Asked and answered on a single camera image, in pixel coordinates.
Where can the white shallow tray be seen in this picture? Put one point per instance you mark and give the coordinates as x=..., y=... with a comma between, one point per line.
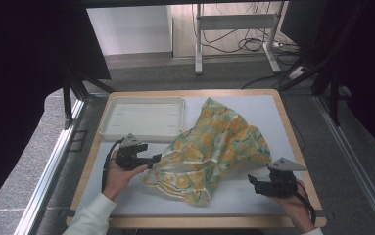
x=142, y=119

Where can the aluminium frame rail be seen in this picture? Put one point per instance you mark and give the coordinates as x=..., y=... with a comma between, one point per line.
x=354, y=163
x=44, y=182

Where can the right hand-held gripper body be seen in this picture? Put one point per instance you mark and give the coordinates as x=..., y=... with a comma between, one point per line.
x=283, y=182

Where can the white cabinet panel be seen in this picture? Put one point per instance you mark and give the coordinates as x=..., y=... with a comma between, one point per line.
x=129, y=29

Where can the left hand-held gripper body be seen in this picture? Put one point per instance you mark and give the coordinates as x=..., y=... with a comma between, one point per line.
x=128, y=156

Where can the black metal stand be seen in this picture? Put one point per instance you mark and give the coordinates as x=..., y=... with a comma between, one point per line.
x=334, y=98
x=67, y=104

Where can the person's left hand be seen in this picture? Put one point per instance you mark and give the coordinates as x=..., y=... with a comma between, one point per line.
x=119, y=179

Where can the green orange patterned cloth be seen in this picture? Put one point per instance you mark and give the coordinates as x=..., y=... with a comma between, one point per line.
x=208, y=150

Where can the white power strip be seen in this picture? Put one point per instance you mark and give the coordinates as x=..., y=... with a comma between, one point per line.
x=297, y=72

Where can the black curtain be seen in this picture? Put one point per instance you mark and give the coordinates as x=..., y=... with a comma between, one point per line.
x=371, y=65
x=18, y=81

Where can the white metal desk frame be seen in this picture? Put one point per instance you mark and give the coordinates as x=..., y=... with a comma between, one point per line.
x=234, y=22

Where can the person's right hand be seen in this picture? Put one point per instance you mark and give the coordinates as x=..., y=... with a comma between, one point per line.
x=294, y=210

